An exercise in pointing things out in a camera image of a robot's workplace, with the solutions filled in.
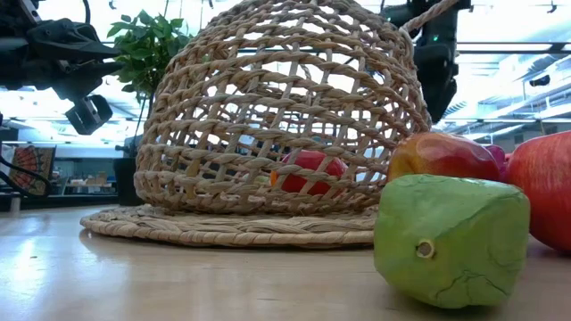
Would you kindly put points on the green toy cucumber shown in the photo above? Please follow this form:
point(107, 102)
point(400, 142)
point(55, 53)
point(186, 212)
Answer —
point(468, 214)

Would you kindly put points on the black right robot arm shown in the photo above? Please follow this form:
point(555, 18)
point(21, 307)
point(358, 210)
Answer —
point(401, 15)

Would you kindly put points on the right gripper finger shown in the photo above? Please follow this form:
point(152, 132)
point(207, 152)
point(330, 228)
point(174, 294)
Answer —
point(432, 96)
point(446, 96)

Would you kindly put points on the red orange toy fruit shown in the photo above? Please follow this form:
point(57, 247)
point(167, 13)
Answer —
point(312, 164)

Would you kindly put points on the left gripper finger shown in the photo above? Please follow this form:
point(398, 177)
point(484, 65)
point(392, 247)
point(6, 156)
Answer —
point(67, 42)
point(89, 73)

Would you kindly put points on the round woven placemat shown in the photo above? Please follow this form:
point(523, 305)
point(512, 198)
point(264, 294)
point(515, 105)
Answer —
point(201, 232)

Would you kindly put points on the orange patterned picture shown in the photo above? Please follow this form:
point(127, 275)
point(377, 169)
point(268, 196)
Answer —
point(33, 156)

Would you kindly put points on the small red yellow apple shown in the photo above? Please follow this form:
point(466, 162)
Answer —
point(446, 156)

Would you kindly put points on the purple grape bunch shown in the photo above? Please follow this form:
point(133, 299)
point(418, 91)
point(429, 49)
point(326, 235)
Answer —
point(497, 153)

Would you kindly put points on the cluttered white shelf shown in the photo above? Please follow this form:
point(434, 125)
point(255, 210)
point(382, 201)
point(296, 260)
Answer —
point(85, 183)

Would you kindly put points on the green potted plant black pot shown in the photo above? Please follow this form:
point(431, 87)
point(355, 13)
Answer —
point(143, 44)

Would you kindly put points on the black ceiling device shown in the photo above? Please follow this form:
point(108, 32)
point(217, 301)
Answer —
point(540, 81)

